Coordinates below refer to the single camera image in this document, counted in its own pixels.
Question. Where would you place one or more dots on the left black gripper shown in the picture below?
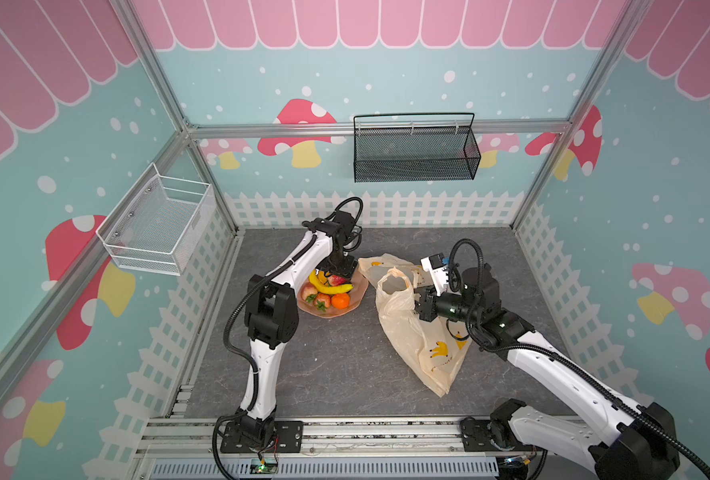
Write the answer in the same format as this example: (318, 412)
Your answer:
(345, 270)

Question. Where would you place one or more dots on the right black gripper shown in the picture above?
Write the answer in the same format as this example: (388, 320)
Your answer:
(423, 303)

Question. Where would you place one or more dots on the banana print plastic bag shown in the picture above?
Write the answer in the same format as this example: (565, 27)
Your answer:
(433, 350)

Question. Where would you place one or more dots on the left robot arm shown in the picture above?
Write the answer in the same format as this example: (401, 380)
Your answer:
(272, 317)

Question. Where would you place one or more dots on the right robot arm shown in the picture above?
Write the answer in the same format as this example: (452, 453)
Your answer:
(615, 437)

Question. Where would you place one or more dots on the long yellow banana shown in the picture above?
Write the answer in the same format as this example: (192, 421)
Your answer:
(322, 285)

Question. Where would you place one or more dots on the orange tangerine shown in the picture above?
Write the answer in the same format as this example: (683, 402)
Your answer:
(341, 301)

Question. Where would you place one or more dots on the pink wavy fruit plate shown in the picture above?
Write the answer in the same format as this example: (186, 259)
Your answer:
(356, 295)

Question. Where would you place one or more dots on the red strawberry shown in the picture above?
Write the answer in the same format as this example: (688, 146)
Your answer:
(322, 302)

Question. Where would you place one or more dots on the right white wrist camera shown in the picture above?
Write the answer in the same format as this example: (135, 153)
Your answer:
(436, 266)

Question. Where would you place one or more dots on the black mesh wall basket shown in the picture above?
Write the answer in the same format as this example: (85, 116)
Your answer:
(406, 147)

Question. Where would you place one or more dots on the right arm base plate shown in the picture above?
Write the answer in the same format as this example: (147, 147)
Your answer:
(480, 435)

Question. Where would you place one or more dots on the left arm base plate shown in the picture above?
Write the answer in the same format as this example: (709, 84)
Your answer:
(248, 435)

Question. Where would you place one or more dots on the white mesh wall basket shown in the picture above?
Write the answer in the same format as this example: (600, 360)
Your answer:
(158, 224)

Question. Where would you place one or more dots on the aluminium front rail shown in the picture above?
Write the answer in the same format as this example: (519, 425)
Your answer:
(331, 448)

